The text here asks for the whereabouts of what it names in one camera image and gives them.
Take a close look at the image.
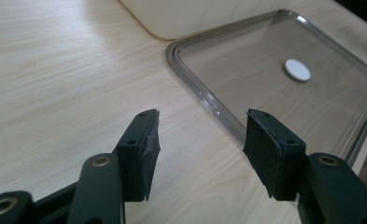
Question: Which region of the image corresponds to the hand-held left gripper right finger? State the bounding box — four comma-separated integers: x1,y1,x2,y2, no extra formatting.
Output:
242,108,367,224

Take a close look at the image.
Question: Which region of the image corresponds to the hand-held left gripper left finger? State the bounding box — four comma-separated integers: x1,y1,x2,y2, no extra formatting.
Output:
66,108,162,224

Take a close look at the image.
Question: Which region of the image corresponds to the clear glass lid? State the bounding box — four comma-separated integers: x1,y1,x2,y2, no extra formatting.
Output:
164,8,367,167

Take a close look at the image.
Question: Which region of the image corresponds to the white round lid valve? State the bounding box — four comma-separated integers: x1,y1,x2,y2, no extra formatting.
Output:
283,58,312,83

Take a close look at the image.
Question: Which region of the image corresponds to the cream rectangular container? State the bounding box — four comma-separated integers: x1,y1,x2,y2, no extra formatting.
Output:
118,0,322,41

